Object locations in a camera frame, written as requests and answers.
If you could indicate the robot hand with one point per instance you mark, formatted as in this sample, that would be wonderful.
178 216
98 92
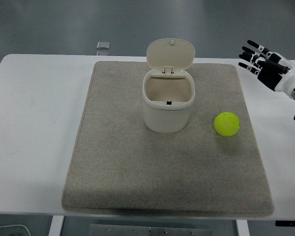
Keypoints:
288 73

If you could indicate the yellow-green tennis ball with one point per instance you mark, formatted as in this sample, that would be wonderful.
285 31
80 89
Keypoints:
227 124

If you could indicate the cream lidded plastic box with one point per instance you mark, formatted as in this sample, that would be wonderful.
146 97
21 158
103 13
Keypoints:
168 98

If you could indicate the grey-beige fabric mat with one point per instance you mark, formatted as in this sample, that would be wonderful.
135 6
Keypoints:
162 152

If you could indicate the black table control panel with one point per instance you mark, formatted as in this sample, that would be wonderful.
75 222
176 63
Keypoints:
290 223

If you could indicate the white table leg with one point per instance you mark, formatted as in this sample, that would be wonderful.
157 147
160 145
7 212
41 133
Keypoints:
56 225
242 227

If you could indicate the silver floor socket plate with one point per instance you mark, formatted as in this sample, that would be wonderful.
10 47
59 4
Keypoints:
103 45

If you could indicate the grey metal plate with screws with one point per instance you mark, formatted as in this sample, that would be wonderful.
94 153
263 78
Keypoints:
150 231

